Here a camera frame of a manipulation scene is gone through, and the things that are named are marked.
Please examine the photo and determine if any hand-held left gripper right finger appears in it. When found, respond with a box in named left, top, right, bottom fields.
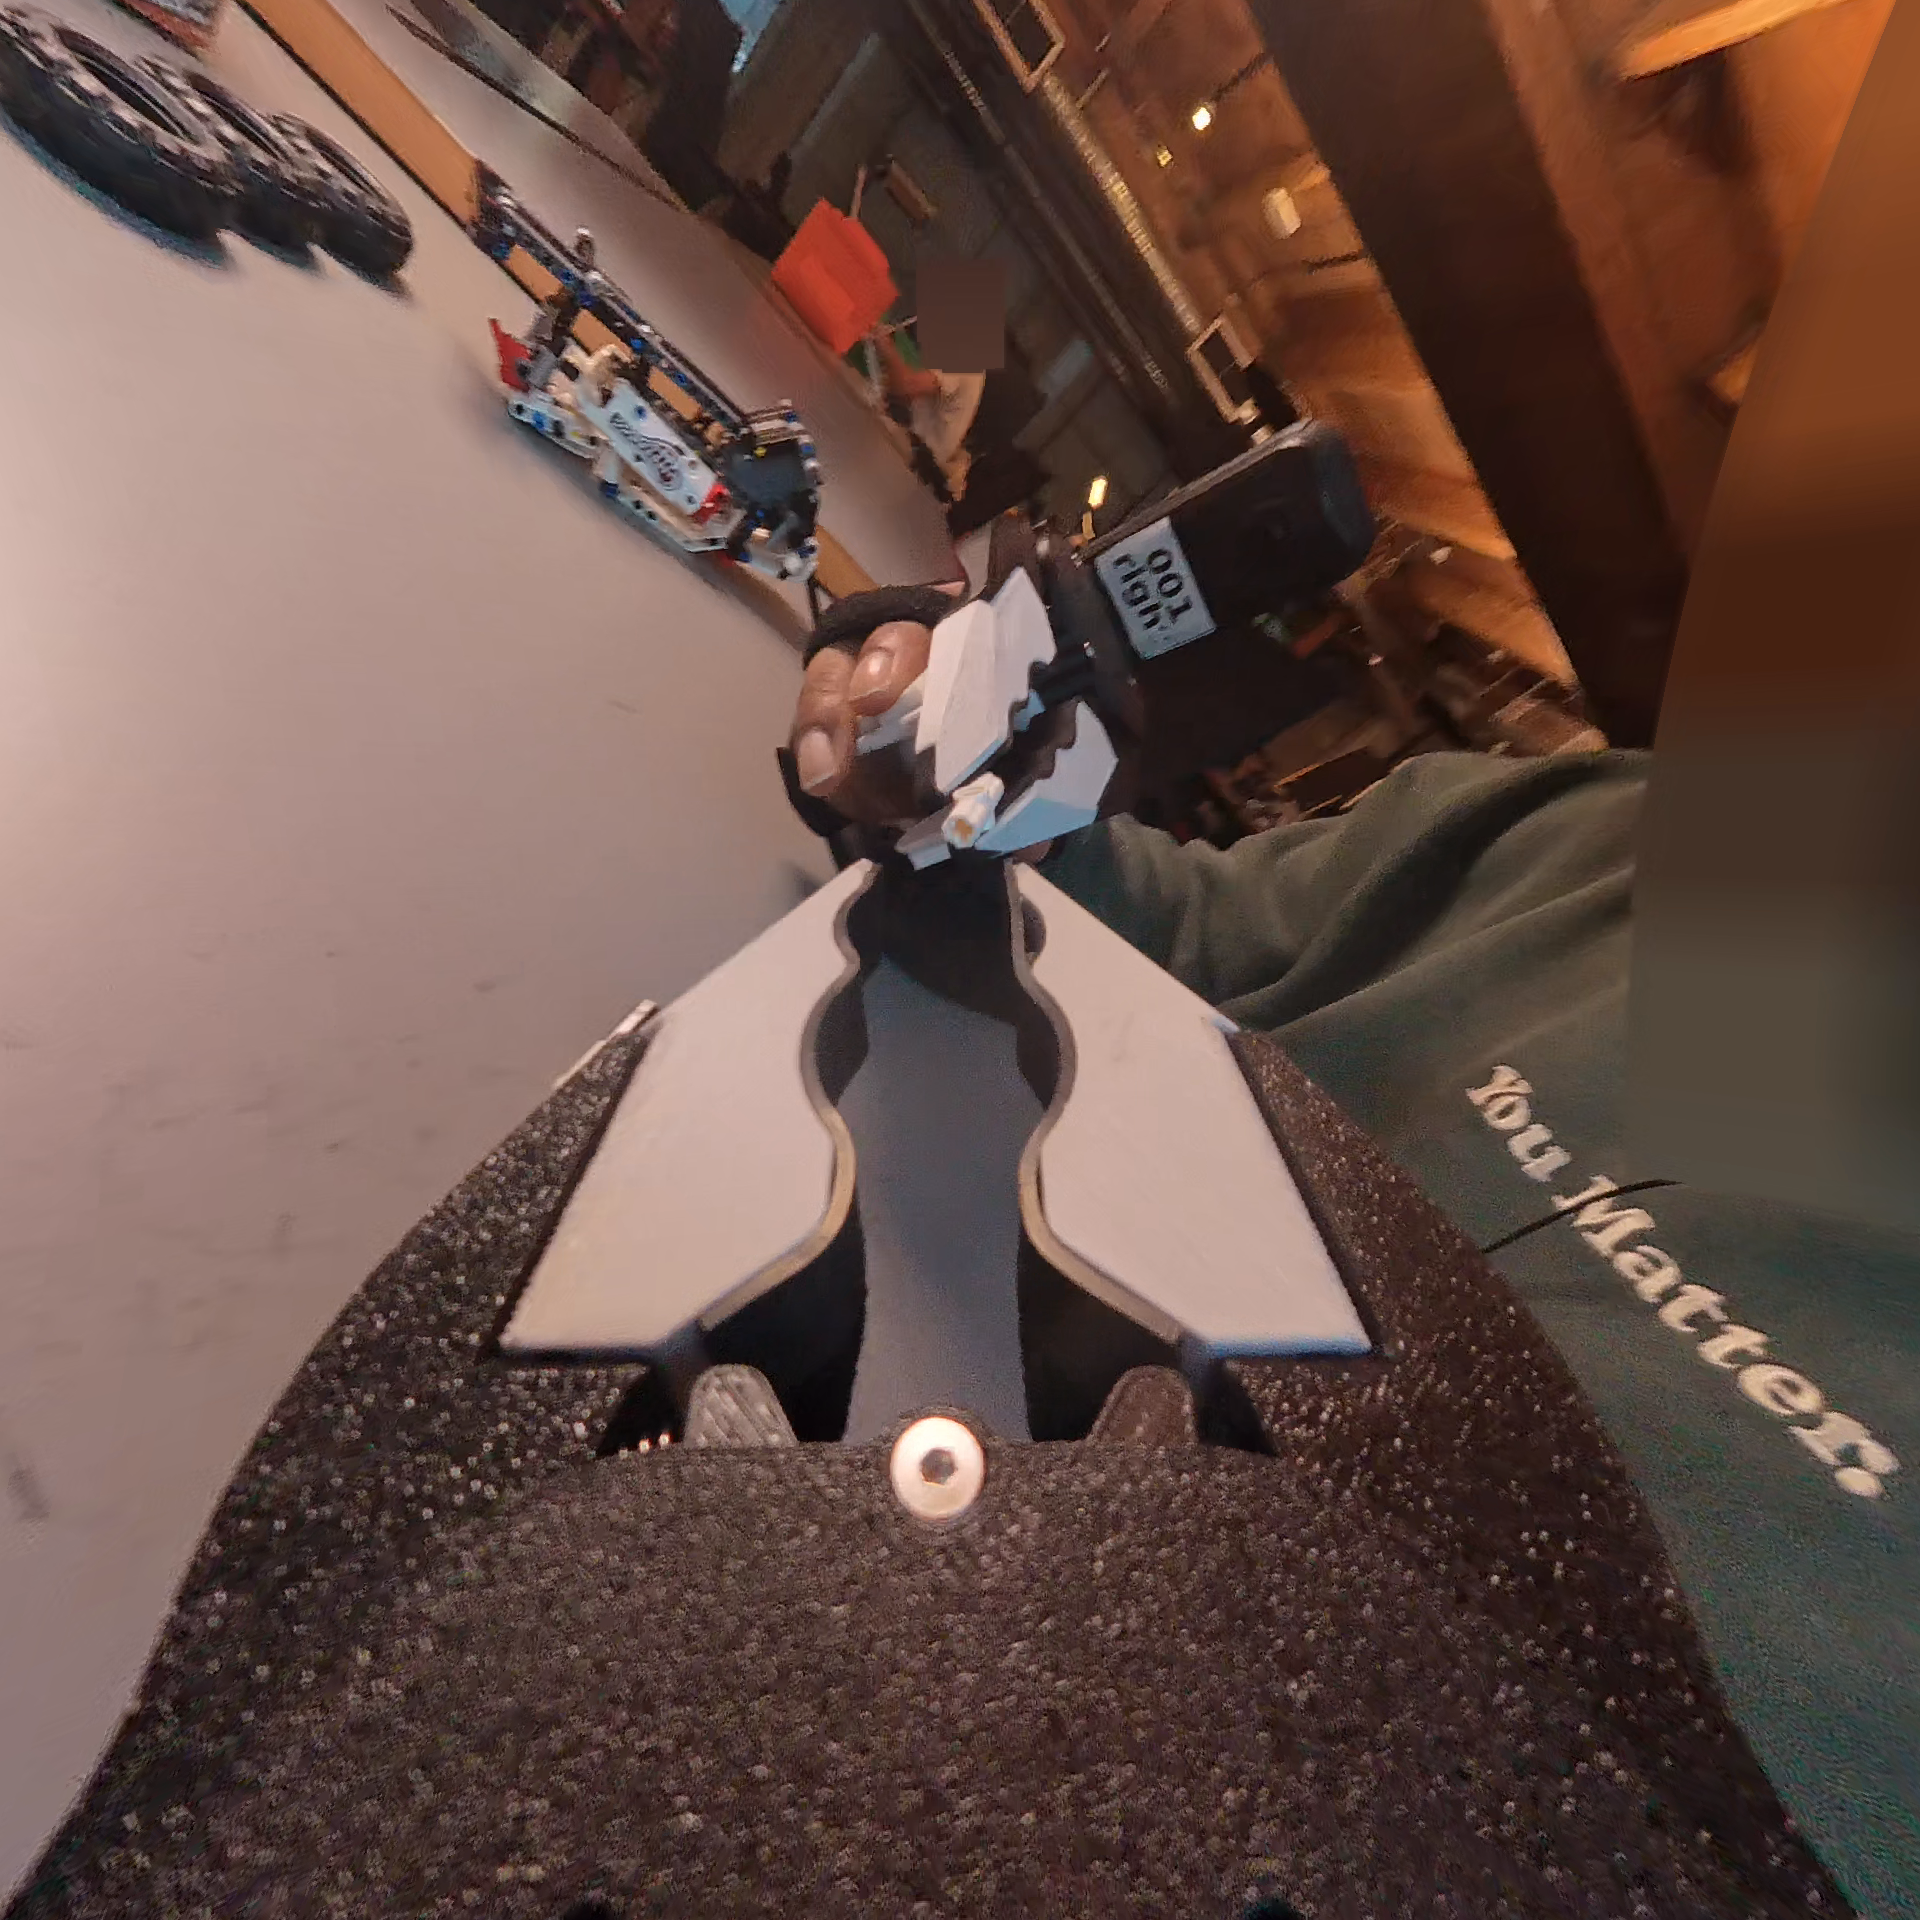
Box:
left=1008, top=869, right=1376, bottom=1368

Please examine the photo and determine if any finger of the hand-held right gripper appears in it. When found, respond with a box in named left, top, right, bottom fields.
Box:
left=901, top=712, right=1121, bottom=873
left=855, top=567, right=1057, bottom=797

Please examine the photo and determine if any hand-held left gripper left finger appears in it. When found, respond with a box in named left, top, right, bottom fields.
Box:
left=501, top=861, right=886, bottom=1368

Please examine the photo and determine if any white spotted toy panel assembly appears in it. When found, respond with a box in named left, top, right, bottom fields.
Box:
left=553, top=1001, right=656, bottom=1090

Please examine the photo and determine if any person's right forearm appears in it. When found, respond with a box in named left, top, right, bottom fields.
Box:
left=1036, top=751, right=1503, bottom=1052

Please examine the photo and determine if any person's right hand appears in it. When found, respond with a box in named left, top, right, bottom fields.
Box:
left=781, top=614, right=942, bottom=826

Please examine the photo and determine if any partly built toy vehicle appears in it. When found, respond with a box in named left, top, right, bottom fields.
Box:
left=477, top=158, right=827, bottom=588

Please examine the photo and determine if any orange crate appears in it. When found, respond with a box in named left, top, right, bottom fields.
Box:
left=772, top=200, right=901, bottom=354

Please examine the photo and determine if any black toy tyre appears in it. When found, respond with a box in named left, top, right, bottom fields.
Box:
left=260, top=112, right=414, bottom=277
left=142, top=60, right=322, bottom=247
left=0, top=6, right=247, bottom=243

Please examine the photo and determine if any thin black cable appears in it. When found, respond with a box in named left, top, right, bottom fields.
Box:
left=1486, top=1176, right=1681, bottom=1253

